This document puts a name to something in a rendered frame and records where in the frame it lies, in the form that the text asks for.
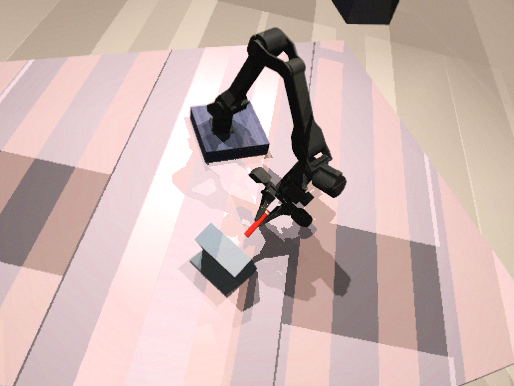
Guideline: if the red peg with white band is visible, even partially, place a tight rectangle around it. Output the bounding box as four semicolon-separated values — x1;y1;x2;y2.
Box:
244;209;270;237

